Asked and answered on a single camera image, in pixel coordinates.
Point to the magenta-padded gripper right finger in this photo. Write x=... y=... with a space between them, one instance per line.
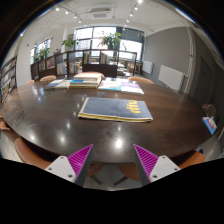
x=161 y=168

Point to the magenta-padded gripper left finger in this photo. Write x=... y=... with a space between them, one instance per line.
x=63 y=168

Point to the grey towel with yellow print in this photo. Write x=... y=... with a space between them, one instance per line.
x=110 y=108

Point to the orange chair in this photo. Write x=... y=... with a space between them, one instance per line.
x=128 y=171
x=30 y=81
x=95 y=72
x=28 y=155
x=47 y=78
x=4 y=126
x=95 y=167
x=141 y=80
x=195 y=159

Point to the blue and red booklet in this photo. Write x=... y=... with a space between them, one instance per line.
x=210 y=125

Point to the cream white book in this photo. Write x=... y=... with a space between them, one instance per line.
x=65 y=85

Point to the dark blue book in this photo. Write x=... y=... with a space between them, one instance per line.
x=53 y=84

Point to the purple and white book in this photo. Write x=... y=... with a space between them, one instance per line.
x=131 y=88

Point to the stack of books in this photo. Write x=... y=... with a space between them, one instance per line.
x=85 y=80

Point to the large white radiator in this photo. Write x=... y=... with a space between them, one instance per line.
x=170 y=77

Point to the dark grey door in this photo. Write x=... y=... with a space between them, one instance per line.
x=204 y=83

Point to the white illustrated book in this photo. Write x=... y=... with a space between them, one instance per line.
x=110 y=85

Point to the dark open shelf unit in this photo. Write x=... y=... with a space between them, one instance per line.
x=61 y=68

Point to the small white radiator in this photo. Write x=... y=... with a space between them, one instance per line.
x=147 y=66

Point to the potted plant by window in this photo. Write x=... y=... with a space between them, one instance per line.
x=42 y=54

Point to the small potted plant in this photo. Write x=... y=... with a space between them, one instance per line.
x=69 y=42

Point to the large potted plant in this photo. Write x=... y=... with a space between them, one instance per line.
x=111 y=40

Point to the ceiling air conditioner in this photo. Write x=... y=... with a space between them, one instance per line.
x=100 y=14

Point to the ceiling spot lights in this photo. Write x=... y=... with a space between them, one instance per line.
x=57 y=9

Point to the tall wall bookshelf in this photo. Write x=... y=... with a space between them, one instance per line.
x=8 y=78

